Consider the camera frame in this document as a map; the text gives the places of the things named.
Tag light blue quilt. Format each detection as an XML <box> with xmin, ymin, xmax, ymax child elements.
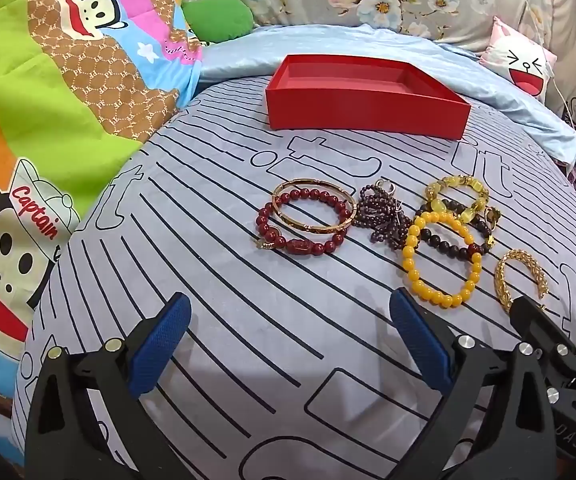
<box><xmin>199</xmin><ymin>23</ymin><xmax>576</xmax><ymax>166</ymax></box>

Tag green pillow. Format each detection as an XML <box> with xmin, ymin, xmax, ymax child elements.
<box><xmin>182</xmin><ymin>0</ymin><xmax>253</xmax><ymax>45</ymax></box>

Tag black bead bracelet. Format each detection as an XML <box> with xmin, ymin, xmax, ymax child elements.
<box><xmin>413</xmin><ymin>199</ymin><xmax>501</xmax><ymax>260</ymax></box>

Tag yellow bead bracelet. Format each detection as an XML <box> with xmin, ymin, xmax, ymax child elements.
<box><xmin>401</xmin><ymin>211</ymin><xmax>484</xmax><ymax>309</ymax></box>

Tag gold chain cuff bracelet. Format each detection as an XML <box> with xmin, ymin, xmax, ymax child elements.
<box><xmin>494</xmin><ymin>248</ymin><xmax>549</xmax><ymax>314</ymax></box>

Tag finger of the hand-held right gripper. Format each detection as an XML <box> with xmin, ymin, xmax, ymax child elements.
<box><xmin>512</xmin><ymin>295</ymin><xmax>576</xmax><ymax>361</ymax></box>

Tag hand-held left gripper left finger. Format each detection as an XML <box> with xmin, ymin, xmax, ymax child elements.
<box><xmin>25</xmin><ymin>291</ymin><xmax>193</xmax><ymax>480</ymax></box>

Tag red bead bracelet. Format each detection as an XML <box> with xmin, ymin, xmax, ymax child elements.
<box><xmin>255</xmin><ymin>187</ymin><xmax>353</xmax><ymax>257</ymax></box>

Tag grey floral cloth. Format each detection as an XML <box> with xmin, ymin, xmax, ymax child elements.
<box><xmin>183</xmin><ymin>0</ymin><xmax>568</xmax><ymax>54</ymax></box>

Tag pink cartoon face pillow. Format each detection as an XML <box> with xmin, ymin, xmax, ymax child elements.
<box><xmin>478</xmin><ymin>15</ymin><xmax>559</xmax><ymax>104</ymax></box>

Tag amber chunk bracelet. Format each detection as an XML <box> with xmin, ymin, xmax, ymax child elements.
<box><xmin>424</xmin><ymin>173</ymin><xmax>490</xmax><ymax>224</ymax></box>

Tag gold bangle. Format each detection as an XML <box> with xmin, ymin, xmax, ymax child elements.
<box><xmin>273</xmin><ymin>178</ymin><xmax>358</xmax><ymax>235</ymax></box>

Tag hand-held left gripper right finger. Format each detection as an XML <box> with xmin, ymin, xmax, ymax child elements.
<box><xmin>389</xmin><ymin>290</ymin><xmax>564</xmax><ymax>480</ymax></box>

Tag red cardboard box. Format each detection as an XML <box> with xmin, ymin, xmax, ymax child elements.
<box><xmin>265</xmin><ymin>54</ymin><xmax>471</xmax><ymax>141</ymax></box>

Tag purple bead bracelet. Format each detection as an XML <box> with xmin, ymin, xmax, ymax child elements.
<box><xmin>358</xmin><ymin>184</ymin><xmax>411</xmax><ymax>245</ymax></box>

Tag cartoon monkey blanket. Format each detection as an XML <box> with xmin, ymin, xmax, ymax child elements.
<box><xmin>0</xmin><ymin>0</ymin><xmax>205</xmax><ymax>461</ymax></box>

